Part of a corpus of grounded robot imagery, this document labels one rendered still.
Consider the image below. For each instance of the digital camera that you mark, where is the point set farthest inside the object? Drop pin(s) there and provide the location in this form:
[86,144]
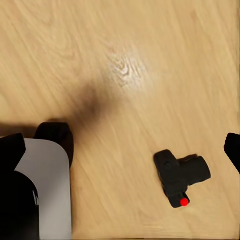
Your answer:
[177,176]

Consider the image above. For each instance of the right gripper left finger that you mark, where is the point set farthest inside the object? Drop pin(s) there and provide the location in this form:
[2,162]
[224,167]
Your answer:
[12,150]

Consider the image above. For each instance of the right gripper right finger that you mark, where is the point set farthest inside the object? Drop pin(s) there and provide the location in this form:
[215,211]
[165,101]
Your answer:
[232,149]

